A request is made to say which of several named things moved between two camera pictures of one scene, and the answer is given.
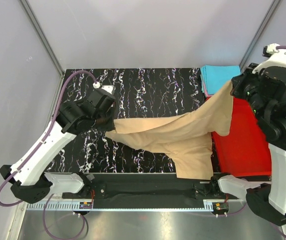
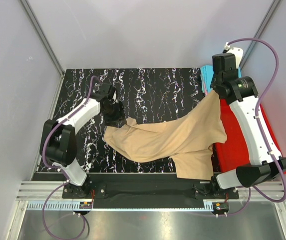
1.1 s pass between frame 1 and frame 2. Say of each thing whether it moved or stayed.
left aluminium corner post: stayed
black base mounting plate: stayed
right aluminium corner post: stayed
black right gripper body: moved
